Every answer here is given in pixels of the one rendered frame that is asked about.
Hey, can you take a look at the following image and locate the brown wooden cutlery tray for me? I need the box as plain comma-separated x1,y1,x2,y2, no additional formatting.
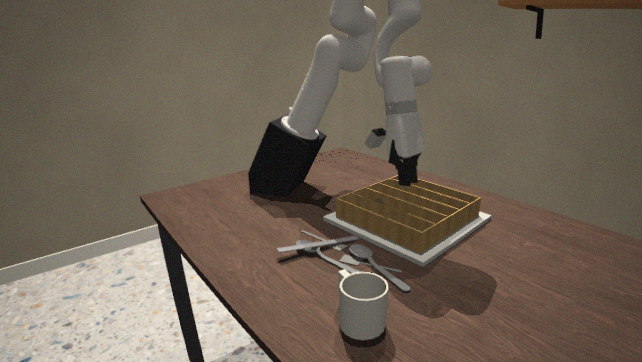
336,175,481,254

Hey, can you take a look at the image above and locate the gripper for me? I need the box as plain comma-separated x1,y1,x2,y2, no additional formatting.
386,112,425,186

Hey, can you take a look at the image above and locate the grey mug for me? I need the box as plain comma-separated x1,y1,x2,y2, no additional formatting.
338,269,389,340

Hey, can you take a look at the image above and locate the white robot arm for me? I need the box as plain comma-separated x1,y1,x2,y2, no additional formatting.
281,0,432,149

